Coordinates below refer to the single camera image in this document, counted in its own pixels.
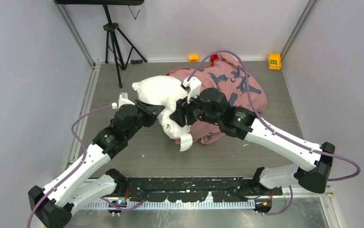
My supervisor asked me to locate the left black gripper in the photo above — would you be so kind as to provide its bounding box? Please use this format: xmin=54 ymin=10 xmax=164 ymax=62
xmin=125 ymin=99 xmax=164 ymax=140

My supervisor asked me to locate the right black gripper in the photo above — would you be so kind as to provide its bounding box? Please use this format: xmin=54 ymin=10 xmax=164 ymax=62
xmin=169 ymin=89 xmax=221 ymax=128

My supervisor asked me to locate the white pillow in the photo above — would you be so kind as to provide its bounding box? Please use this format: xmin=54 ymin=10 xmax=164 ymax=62
xmin=132 ymin=76 xmax=193 ymax=152

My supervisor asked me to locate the pink printed pillowcase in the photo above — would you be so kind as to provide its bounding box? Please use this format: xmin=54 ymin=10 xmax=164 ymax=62
xmin=167 ymin=52 xmax=268 ymax=146

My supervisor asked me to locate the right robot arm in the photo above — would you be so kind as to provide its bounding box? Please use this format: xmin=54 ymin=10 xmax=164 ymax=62
xmin=170 ymin=88 xmax=336 ymax=195

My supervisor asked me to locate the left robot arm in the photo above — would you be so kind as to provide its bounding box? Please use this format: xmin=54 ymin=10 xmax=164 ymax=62
xmin=27 ymin=99 xmax=165 ymax=228

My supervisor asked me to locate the small black floor object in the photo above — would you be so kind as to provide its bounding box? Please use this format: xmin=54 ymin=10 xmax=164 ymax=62
xmin=130 ymin=59 xmax=143 ymax=65

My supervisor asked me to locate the small yellow toy block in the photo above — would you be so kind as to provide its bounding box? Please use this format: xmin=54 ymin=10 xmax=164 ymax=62
xmin=188 ymin=54 xmax=199 ymax=62

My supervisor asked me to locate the red toy block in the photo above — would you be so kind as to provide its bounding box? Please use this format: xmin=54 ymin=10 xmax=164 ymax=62
xmin=210 ymin=54 xmax=218 ymax=62

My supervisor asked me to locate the black tripod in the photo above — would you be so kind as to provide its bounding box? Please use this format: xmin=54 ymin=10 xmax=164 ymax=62
xmin=103 ymin=5 xmax=148 ymax=88

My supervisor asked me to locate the yellow green toy block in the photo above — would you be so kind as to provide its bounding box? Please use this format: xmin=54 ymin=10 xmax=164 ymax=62
xmin=267 ymin=53 xmax=281 ymax=70

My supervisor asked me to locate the black overhead bar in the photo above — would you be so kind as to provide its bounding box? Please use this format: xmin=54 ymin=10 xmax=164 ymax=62
xmin=54 ymin=0 xmax=144 ymax=6

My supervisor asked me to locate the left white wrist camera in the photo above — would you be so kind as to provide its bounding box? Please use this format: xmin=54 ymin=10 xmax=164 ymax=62
xmin=111 ymin=92 xmax=135 ymax=110

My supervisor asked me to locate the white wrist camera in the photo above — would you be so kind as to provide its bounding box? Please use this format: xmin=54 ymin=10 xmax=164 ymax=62
xmin=181 ymin=76 xmax=202 ymax=104
xmin=111 ymin=92 xmax=135 ymax=110

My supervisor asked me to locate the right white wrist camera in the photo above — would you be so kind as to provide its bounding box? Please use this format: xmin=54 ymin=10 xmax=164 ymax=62
xmin=181 ymin=76 xmax=202 ymax=104

